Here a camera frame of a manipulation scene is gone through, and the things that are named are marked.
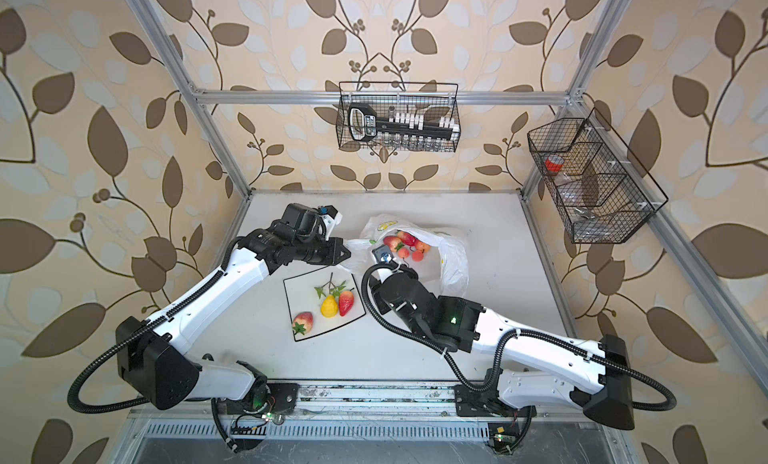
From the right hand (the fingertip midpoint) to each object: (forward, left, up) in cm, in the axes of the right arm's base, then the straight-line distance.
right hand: (380, 275), depth 68 cm
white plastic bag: (+3, -15, -2) cm, 16 cm away
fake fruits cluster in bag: (+25, -8, -23) cm, 35 cm away
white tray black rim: (+7, +25, -24) cm, 35 cm away
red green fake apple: (-2, +22, -21) cm, 31 cm away
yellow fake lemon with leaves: (+3, +16, -21) cm, 27 cm away
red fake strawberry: (+4, +11, -21) cm, 24 cm away
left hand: (+9, +7, -3) cm, 12 cm away
